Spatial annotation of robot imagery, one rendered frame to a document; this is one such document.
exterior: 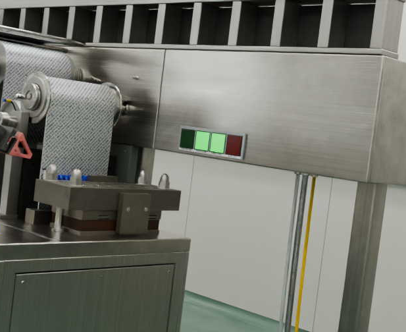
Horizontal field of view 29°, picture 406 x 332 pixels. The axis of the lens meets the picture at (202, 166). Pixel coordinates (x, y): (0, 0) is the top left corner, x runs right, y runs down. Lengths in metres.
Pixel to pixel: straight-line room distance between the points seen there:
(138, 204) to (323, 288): 2.75
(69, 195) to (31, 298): 0.28
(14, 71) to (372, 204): 1.12
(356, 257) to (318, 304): 2.77
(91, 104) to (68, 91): 0.09
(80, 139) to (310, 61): 0.72
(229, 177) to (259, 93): 3.20
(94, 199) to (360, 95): 0.74
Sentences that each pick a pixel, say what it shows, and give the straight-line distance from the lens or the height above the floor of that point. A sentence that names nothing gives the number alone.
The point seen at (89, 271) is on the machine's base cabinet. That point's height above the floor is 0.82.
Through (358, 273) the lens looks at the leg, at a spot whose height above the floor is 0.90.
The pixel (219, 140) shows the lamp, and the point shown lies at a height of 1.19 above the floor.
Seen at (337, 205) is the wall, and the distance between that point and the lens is 4.69.
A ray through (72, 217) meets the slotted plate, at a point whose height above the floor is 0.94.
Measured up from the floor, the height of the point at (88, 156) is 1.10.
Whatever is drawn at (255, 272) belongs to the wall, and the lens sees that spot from 5.08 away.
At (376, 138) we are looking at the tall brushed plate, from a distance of 1.85.
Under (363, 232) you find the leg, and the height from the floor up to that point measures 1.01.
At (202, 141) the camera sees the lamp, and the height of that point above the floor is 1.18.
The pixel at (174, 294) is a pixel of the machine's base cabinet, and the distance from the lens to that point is 2.25.
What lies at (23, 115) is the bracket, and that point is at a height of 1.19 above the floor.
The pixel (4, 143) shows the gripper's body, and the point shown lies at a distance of 2.06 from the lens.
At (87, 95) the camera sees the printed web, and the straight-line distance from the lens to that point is 2.27.
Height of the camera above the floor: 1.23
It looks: 3 degrees down
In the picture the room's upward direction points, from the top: 7 degrees clockwise
